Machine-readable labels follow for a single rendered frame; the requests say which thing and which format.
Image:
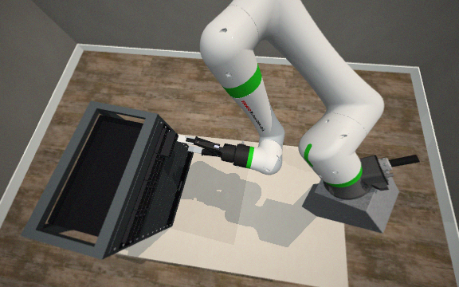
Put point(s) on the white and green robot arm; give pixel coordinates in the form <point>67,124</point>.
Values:
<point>353,106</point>

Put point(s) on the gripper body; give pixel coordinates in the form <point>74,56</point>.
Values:
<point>226,152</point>

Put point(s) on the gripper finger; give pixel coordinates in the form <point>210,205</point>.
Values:
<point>199,142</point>
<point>201,151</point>

